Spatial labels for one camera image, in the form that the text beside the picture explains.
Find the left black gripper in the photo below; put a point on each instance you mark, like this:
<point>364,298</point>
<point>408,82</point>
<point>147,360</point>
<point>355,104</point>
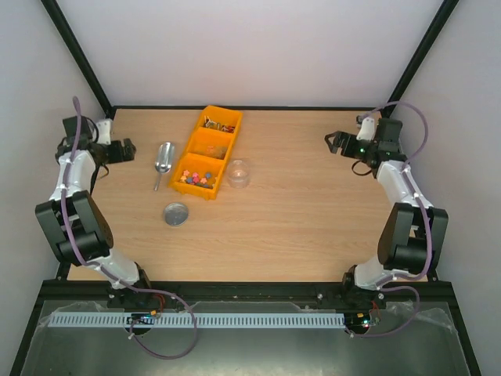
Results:
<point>120,156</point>

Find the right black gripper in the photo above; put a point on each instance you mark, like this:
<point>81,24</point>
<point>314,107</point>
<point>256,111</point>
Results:
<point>344,143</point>

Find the metal scoop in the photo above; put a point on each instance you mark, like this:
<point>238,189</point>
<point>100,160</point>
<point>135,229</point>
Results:
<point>163,163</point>

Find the orange three-compartment bin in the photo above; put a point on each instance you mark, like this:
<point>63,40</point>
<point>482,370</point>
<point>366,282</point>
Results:
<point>206,155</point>

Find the clear plastic jar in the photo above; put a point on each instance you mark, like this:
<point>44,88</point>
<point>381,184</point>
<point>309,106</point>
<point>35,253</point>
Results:
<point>238,174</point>

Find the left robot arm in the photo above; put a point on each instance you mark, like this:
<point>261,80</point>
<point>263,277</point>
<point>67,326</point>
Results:
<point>71,221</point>

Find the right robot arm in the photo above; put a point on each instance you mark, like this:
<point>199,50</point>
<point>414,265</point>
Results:
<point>412,238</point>

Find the round metal lid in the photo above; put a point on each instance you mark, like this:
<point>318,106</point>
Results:
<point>175,214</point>

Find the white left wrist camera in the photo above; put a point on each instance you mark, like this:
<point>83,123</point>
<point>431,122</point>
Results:
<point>103,131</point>

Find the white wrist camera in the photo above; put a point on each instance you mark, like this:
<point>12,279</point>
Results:
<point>367,128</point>
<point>103,131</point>

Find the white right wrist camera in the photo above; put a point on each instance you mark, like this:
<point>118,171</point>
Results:
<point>367,128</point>

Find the black aluminium frame rail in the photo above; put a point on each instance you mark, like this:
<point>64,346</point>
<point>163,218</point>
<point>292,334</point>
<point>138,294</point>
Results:
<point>317,295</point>

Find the white slotted cable duct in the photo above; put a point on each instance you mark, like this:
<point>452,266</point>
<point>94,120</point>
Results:
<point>200,320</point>

